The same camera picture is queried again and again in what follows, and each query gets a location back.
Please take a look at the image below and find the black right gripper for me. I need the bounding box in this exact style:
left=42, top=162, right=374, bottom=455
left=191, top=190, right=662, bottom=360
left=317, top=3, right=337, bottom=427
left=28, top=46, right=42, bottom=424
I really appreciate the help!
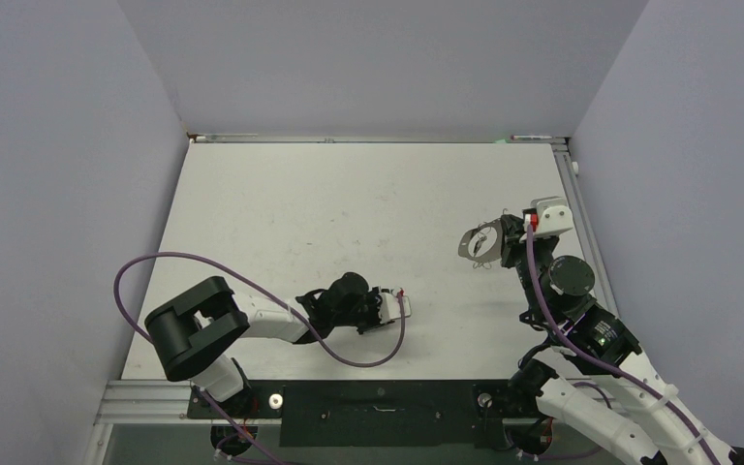
left=498, top=213, right=555, bottom=322

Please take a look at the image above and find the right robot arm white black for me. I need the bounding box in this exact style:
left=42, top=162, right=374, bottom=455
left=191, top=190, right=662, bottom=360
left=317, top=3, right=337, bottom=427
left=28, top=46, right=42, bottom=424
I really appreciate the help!
left=497, top=209, right=744, bottom=464

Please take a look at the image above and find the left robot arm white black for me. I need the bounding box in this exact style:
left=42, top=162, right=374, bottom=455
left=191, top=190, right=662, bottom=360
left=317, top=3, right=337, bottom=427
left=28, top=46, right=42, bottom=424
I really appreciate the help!
left=144, top=272, right=412, bottom=417

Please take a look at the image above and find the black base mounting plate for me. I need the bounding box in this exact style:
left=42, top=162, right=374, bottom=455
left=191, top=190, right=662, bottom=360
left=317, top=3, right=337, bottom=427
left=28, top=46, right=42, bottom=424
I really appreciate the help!
left=221, top=380, right=546, bottom=450

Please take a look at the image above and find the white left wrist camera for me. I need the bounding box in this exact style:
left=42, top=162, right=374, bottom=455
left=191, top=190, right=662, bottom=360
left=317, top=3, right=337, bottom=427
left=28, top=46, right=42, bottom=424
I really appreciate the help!
left=379, top=289, right=412, bottom=325

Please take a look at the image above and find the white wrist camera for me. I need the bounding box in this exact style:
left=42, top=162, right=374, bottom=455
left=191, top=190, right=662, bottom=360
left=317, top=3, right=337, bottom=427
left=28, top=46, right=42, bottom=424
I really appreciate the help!
left=522, top=197, right=574, bottom=237
left=379, top=289, right=412, bottom=325

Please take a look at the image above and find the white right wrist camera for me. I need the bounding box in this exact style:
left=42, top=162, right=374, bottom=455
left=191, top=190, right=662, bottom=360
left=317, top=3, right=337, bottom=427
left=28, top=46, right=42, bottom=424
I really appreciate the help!
left=522, top=197, right=574, bottom=237

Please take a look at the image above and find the aluminium frame rail right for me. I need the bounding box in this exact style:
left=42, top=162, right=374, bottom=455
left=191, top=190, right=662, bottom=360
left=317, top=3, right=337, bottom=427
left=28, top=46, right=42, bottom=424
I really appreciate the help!
left=552, top=139, right=621, bottom=320

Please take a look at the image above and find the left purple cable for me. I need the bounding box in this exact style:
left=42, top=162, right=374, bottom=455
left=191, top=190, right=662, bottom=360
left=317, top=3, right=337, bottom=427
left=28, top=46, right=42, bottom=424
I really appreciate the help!
left=113, top=252, right=408, bottom=465

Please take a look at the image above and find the aluminium frame rail back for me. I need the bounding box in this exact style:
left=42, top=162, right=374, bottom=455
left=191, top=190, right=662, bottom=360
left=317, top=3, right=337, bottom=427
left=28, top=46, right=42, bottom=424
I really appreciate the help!
left=188, top=134, right=569, bottom=145

